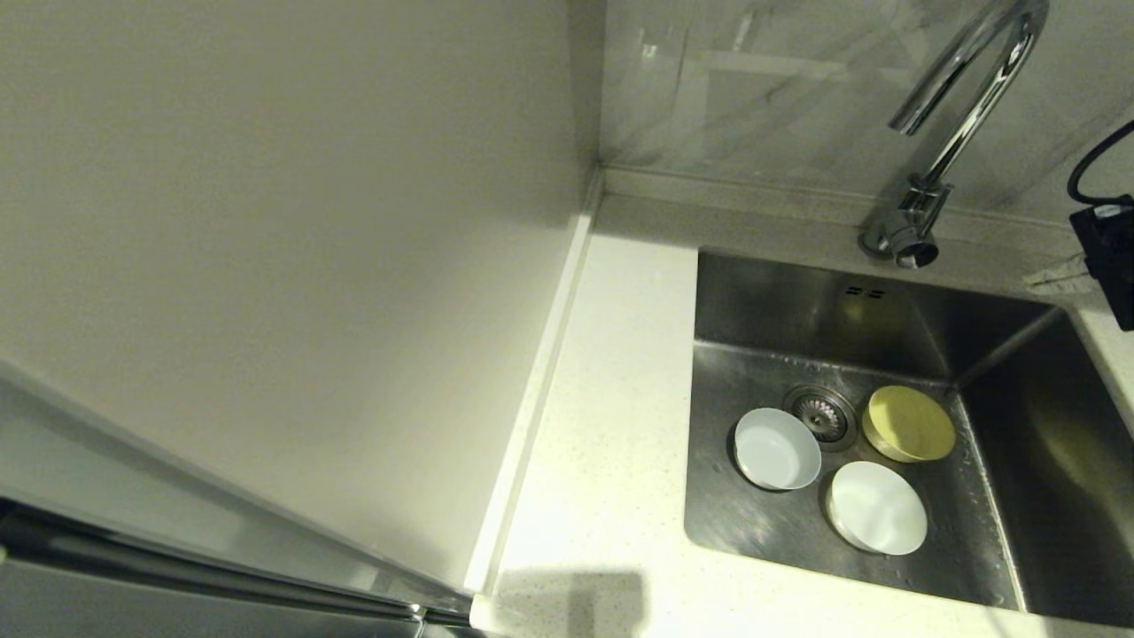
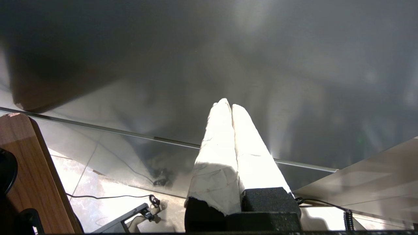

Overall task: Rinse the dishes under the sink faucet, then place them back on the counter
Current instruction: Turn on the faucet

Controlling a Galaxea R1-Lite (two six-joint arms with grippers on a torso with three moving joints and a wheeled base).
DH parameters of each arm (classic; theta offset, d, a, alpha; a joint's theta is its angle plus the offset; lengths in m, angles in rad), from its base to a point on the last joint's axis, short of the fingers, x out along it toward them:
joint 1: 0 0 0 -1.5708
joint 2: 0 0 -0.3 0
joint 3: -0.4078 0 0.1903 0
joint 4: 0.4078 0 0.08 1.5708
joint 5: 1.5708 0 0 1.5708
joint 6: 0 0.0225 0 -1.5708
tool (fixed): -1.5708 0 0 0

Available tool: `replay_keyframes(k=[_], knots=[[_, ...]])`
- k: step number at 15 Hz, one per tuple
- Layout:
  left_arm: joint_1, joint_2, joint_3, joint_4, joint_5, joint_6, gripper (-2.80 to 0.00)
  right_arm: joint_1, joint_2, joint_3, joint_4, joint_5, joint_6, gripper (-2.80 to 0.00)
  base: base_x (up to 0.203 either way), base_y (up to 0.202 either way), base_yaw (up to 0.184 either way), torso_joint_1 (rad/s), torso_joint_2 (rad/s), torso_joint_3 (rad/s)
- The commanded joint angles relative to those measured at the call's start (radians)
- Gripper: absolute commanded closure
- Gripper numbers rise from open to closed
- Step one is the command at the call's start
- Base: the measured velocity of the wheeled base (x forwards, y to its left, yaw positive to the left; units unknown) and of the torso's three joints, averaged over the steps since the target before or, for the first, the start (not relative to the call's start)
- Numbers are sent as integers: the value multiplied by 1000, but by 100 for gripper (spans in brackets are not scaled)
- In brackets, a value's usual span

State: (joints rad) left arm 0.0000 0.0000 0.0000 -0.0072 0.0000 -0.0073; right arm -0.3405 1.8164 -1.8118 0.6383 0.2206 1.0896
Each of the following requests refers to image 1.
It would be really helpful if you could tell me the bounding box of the pale blue bowl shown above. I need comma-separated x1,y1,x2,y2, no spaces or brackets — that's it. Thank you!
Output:
732,407,823,492

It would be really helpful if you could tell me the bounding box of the dark appliance door handle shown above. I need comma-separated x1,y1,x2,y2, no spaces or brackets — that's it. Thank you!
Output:
0,498,475,626

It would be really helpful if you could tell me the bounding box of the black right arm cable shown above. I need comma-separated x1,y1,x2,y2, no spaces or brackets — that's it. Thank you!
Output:
1067,120,1134,206

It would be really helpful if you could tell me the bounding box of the yellow bowl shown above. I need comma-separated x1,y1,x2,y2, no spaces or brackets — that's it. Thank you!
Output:
861,385,958,464

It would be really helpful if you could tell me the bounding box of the white bowl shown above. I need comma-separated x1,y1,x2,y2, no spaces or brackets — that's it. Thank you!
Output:
826,460,929,556

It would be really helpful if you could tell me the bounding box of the metal sink drain strainer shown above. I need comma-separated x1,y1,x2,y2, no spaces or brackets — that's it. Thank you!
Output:
783,385,858,453

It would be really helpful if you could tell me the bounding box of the stainless steel sink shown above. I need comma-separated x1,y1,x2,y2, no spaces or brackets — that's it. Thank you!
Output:
683,250,1134,628

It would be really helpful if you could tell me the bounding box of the white counter edge strip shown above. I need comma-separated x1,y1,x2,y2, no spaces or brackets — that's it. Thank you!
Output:
465,173,604,595

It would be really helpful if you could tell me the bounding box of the chrome gooseneck faucet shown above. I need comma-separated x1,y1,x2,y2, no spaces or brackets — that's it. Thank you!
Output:
861,0,1051,269

